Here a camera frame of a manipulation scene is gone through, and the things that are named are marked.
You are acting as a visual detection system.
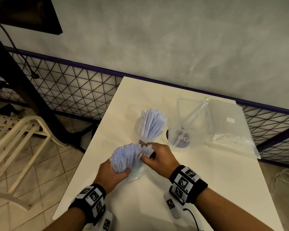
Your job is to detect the person's right hand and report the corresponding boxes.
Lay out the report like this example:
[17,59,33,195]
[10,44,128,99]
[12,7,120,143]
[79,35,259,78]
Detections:
[140,142,181,180]

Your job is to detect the person's left forearm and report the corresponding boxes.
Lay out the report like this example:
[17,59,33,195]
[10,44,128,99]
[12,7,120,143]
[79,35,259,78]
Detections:
[42,207,86,231]

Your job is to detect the clear square plastic box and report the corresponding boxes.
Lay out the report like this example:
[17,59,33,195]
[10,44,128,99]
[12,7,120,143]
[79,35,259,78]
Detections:
[168,98,207,149]

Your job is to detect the purple framed wire mesh fence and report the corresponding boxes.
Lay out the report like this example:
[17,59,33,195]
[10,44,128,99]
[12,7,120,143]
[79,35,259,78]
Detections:
[0,47,289,166]

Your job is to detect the pack of clear straws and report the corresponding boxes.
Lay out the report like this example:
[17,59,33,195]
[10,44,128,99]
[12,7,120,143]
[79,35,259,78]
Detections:
[205,99,261,159]

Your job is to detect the person's right forearm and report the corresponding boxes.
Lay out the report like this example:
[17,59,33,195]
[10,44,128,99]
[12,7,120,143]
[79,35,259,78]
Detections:
[195,186,275,231]

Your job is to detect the black right camera cable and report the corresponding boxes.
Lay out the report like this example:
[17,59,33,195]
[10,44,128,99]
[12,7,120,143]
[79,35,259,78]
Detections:
[183,208,204,231]

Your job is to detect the black hanging power cable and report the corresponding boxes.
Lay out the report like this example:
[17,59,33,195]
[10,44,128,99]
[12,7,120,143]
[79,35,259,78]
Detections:
[0,23,40,80]

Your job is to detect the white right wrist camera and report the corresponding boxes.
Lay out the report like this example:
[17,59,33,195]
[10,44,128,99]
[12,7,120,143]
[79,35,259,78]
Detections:
[163,192,183,219]

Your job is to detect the white floor cables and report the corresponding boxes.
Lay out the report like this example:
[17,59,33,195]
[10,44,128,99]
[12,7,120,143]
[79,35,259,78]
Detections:
[271,168,289,190]

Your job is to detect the person's left hand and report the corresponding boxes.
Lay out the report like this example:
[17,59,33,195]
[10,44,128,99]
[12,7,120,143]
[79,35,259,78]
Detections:
[92,158,132,194]

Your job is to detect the black wall screen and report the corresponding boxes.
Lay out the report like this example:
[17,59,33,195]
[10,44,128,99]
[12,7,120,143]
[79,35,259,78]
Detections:
[0,0,63,35]

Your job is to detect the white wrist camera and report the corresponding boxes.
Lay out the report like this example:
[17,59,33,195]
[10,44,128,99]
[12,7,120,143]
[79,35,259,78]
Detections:
[163,192,183,219]
[83,211,114,231]

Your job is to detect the small bunch of blue straws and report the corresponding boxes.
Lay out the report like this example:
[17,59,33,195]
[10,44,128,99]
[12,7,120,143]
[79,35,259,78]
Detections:
[137,107,168,140]
[139,144,156,159]

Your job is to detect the white plastic chair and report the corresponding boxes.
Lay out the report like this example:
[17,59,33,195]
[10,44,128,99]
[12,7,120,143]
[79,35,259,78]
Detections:
[0,113,68,211]

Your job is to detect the pack of white straws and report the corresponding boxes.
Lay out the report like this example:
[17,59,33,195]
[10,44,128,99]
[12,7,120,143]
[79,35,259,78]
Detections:
[110,142,144,174]

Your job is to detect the long clear straw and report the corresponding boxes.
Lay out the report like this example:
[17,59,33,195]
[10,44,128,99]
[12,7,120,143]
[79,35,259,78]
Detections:
[173,97,210,145]

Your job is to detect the black wristband with markers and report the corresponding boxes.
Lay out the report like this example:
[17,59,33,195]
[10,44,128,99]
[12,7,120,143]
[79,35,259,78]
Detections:
[68,183,106,226]
[169,165,209,205]

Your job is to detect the black left wristband with markers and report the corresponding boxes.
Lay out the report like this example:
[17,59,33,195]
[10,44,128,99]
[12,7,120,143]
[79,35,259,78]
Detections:
[68,183,106,226]

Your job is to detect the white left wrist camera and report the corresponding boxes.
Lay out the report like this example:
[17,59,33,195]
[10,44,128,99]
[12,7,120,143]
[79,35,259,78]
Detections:
[83,211,114,231]

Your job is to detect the black right wristband with markers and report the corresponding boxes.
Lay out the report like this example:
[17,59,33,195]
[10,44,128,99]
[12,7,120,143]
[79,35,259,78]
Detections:
[169,165,209,205]

